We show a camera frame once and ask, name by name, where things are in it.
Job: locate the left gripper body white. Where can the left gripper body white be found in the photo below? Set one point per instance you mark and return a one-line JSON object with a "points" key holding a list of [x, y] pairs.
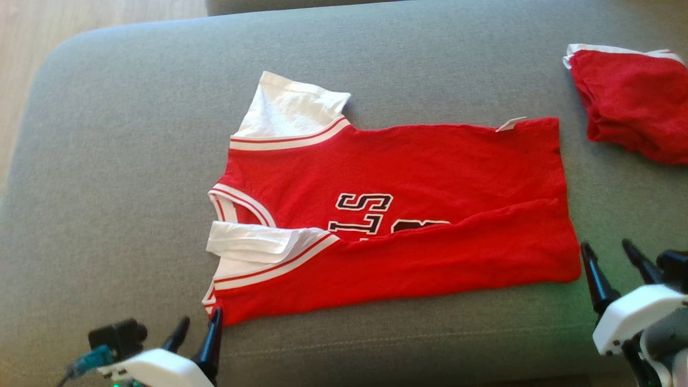
{"points": [[161, 371]]}

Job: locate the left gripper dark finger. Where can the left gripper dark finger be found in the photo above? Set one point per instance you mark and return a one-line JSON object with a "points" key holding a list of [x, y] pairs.
{"points": [[177, 333], [209, 344]]}

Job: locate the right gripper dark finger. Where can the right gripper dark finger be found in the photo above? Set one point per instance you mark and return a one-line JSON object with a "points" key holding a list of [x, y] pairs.
{"points": [[642, 263], [597, 279]]}

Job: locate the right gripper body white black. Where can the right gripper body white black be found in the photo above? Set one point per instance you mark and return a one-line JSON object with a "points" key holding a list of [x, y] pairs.
{"points": [[629, 314]]}

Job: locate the red basketball jersey white sleeves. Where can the red basketball jersey white sleeves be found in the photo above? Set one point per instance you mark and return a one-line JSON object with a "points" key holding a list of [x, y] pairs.
{"points": [[430, 161]]}

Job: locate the folded red garment white trim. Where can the folded red garment white trim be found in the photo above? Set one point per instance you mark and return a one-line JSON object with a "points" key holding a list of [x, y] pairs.
{"points": [[634, 102]]}

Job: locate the grey sofa seat cushion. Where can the grey sofa seat cushion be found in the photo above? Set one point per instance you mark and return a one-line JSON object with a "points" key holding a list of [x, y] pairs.
{"points": [[134, 188]]}

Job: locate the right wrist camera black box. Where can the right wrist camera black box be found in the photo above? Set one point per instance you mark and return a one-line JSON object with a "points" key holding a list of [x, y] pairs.
{"points": [[674, 269]]}

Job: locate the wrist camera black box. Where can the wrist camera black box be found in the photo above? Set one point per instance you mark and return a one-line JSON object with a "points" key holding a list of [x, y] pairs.
{"points": [[118, 337], [674, 269]]}

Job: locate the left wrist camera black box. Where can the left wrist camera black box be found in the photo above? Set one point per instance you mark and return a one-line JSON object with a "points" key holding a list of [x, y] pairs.
{"points": [[118, 337]]}

